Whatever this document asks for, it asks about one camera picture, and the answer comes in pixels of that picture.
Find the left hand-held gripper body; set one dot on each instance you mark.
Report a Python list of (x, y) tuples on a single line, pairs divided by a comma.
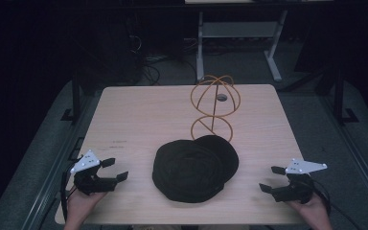
[(84, 163)]

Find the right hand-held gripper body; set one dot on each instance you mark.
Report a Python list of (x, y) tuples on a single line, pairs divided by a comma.
[(300, 187)]

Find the black cap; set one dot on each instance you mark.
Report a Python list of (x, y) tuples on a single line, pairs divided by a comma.
[(188, 172)]

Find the person's right hand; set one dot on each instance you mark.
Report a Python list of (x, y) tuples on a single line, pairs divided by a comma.
[(311, 212)]

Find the person's left hand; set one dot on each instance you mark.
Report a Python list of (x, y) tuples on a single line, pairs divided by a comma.
[(81, 204)]

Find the black metal stand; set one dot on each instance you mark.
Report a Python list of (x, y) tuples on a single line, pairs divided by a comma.
[(339, 96), (75, 96)]

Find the grey table grommet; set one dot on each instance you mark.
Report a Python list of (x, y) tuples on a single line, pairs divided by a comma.
[(222, 97)]

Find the grey metal rail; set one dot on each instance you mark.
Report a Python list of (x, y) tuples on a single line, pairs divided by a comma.
[(361, 159), (49, 182)]

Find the white metal desk frame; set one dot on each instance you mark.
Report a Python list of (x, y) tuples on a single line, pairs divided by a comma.
[(236, 29)]

